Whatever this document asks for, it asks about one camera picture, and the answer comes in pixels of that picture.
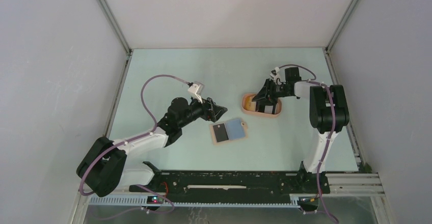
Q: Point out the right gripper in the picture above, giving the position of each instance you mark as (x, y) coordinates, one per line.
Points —
(265, 96)

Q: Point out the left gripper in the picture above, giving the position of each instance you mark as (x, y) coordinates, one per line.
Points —
(211, 111)

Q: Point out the white credit card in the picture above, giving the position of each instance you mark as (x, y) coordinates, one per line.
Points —
(273, 110)

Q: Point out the gold credit card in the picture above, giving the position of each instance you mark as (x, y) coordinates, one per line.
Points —
(250, 105)

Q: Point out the black credit card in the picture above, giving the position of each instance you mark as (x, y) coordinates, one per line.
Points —
(220, 133)

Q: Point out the beige leather card holder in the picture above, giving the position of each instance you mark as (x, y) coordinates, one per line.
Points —
(237, 129)

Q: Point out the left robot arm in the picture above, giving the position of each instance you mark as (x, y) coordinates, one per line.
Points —
(111, 164)

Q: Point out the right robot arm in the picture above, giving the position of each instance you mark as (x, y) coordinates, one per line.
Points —
(328, 109)

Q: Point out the pink oval tray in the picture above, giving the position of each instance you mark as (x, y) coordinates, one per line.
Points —
(260, 110)

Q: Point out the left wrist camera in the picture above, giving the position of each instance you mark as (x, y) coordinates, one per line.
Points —
(195, 90)

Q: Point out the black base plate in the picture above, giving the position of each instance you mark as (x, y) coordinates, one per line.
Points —
(236, 187)

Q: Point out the aluminium frame rail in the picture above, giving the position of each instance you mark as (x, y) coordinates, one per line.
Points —
(341, 185)

